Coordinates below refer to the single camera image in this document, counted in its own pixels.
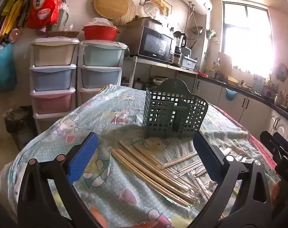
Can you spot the blue plastic dish box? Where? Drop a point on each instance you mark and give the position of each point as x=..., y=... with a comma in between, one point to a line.
x=189, y=63

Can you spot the red shopping bag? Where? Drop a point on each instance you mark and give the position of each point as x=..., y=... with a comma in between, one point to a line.
x=43, y=4

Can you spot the beige-topped plastic drawer tower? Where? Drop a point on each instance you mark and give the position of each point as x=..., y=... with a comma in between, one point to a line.
x=52, y=76

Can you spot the black trash bin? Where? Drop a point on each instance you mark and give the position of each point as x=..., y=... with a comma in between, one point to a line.
x=19, y=128

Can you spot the black microwave oven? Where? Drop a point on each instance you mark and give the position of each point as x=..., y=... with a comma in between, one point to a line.
x=155, y=45

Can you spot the blue plastic hanging bin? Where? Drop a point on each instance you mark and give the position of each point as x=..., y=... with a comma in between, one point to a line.
x=231, y=94

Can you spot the bunch of bamboo chopsticks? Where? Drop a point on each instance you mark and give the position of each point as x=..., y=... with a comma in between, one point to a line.
x=139, y=163

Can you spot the kitchen window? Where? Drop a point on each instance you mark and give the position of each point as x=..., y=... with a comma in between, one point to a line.
x=248, y=38

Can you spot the black blender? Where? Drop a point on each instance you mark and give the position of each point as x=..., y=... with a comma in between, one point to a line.
x=179, y=47

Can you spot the white kitchen counter cabinets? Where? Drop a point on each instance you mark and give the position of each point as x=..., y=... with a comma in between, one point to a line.
x=248, y=104

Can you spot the yellow hanging cloths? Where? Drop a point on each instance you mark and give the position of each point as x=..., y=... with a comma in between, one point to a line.
x=13, y=9

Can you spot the round ribbed bamboo mat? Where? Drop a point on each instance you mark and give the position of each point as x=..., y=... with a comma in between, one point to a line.
x=130, y=11

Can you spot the blue hanging bag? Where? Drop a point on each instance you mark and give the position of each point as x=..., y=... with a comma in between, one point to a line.
x=5, y=68

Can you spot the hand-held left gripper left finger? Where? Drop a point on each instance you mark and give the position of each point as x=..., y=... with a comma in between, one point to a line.
x=83, y=156

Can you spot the round bamboo board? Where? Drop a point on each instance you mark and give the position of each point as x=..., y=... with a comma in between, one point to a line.
x=110, y=3

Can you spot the white round plastic cover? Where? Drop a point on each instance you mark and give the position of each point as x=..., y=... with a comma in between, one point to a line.
x=151, y=10

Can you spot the metal kitchen shelf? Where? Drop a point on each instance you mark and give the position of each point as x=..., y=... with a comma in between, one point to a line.
x=163, y=66

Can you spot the red plastic basin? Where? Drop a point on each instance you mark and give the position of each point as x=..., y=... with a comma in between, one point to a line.
x=100, y=34

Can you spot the hanging metal strainer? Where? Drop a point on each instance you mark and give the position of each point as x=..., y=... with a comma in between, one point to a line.
x=196, y=29

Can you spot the printed cartoon bedsheet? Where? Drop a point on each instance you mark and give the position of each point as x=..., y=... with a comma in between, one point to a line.
x=110, y=194

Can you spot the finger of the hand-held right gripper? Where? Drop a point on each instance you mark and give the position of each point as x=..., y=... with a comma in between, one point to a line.
x=268, y=141
x=284, y=140

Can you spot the fruit wall poster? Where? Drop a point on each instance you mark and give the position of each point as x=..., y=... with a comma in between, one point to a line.
x=164, y=7

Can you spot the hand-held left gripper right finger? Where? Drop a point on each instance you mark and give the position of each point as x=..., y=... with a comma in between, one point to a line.
x=205, y=154

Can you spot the white plastic bags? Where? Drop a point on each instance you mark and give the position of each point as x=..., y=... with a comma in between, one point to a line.
x=101, y=21

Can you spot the wicker basket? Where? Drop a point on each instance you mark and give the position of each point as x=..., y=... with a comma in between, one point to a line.
x=59, y=34

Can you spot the person's right hand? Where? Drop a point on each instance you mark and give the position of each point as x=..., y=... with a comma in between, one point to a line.
x=275, y=192

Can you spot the stacked steel pots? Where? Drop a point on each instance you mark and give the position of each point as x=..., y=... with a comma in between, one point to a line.
x=158, y=80

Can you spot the teal-topped plastic drawer tower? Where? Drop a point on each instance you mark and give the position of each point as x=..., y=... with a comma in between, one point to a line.
x=101, y=73

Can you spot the green plastic utensil holder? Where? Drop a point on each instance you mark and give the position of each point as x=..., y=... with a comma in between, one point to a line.
x=158, y=114

